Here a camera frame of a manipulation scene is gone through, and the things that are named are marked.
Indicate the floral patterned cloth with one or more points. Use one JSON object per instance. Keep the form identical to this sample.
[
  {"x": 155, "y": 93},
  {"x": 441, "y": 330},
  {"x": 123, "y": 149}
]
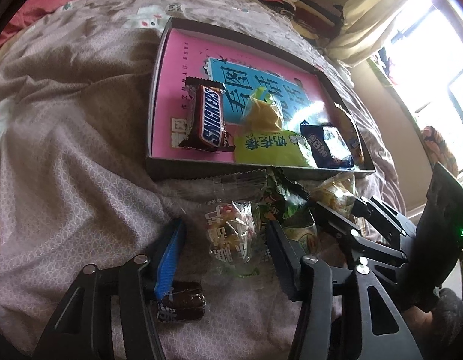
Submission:
[{"x": 439, "y": 150}]

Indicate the gold and white snack packet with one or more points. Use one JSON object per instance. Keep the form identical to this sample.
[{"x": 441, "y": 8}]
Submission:
[{"x": 351, "y": 131}]

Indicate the pink and blue book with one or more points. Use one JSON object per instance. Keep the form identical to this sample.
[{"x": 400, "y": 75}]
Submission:
[{"x": 179, "y": 63}]

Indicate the brown chocolate bar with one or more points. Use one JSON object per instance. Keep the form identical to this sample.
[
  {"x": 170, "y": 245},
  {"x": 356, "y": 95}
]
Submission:
[{"x": 211, "y": 116}]

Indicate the pile of folded clothes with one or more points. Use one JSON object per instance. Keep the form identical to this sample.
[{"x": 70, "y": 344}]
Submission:
[{"x": 291, "y": 3}]

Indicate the blue cookie packet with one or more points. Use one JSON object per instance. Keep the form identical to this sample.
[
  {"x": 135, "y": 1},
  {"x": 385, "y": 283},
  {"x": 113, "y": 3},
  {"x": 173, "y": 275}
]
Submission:
[{"x": 329, "y": 144}]

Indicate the pink book box tray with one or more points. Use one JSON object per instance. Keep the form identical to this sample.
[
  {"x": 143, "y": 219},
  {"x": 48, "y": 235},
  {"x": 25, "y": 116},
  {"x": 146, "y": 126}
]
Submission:
[{"x": 167, "y": 165}]

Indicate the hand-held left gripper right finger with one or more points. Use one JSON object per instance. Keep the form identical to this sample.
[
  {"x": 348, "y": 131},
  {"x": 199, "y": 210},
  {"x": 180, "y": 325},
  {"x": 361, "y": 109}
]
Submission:
[{"x": 287, "y": 266}]

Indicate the cream curtain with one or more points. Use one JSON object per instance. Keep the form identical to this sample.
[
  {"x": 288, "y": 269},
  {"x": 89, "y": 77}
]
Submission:
[{"x": 374, "y": 18}]

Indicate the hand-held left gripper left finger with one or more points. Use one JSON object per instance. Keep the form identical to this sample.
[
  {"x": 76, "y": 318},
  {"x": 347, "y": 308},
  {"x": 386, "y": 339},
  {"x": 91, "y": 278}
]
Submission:
[{"x": 169, "y": 255}]

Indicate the dark green snack packet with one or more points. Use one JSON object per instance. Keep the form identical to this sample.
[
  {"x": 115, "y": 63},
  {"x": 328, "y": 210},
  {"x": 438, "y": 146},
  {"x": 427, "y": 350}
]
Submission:
[{"x": 284, "y": 198}]

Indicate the clear candy packet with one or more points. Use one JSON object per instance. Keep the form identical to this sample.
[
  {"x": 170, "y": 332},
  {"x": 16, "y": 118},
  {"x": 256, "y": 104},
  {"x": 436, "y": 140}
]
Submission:
[{"x": 231, "y": 232}]

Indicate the person's right forearm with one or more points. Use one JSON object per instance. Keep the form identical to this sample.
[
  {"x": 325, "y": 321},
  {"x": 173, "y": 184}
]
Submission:
[{"x": 452, "y": 307}]

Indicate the window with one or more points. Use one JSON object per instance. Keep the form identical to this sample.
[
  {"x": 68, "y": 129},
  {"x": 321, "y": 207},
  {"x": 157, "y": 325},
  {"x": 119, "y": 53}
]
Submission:
[{"x": 434, "y": 63}]

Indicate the yellow-green candy wrapper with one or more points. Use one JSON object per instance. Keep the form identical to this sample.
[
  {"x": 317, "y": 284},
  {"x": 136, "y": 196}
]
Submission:
[{"x": 261, "y": 116}]

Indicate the orange-edged cracker packet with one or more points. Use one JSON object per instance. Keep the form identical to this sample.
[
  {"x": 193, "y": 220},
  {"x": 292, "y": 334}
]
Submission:
[{"x": 336, "y": 191}]

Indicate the brown cake packet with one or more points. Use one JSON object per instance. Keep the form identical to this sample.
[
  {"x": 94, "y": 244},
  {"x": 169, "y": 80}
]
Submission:
[{"x": 186, "y": 302}]

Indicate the yellow snack packet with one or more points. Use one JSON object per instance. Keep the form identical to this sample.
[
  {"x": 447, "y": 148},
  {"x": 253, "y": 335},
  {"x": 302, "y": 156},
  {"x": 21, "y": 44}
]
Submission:
[{"x": 269, "y": 148}]

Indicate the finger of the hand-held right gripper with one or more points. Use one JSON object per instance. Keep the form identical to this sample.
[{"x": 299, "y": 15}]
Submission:
[
  {"x": 344, "y": 225},
  {"x": 385, "y": 219}
]

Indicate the light green snack packet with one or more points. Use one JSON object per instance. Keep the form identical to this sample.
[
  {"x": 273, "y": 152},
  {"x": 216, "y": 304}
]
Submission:
[{"x": 301, "y": 238}]

